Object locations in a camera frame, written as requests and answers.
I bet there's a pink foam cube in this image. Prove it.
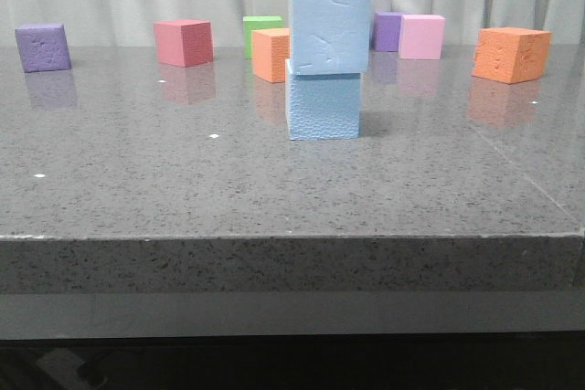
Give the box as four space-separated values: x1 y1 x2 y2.
399 14 445 60

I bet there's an orange foam cube centre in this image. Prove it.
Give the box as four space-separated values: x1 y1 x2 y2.
251 27 290 83

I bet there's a light blue foam cube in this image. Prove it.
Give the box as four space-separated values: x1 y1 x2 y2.
289 0 372 76
285 60 361 140

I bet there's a purple foam cube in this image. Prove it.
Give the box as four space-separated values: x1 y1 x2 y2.
372 12 404 52
15 23 71 73

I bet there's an orange foam cube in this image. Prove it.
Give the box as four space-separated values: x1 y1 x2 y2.
472 26 552 84
251 27 290 83

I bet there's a purple foam cube back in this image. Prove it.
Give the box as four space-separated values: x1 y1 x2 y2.
372 12 404 52

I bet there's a red foam cube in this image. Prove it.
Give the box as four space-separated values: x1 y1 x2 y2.
154 19 214 68

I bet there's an orange foam cube right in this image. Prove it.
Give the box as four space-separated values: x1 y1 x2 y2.
472 26 552 84

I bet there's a purple foam cube left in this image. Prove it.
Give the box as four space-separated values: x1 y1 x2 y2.
15 23 71 73

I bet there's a green foam cube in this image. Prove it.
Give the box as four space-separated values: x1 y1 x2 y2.
242 16 283 58

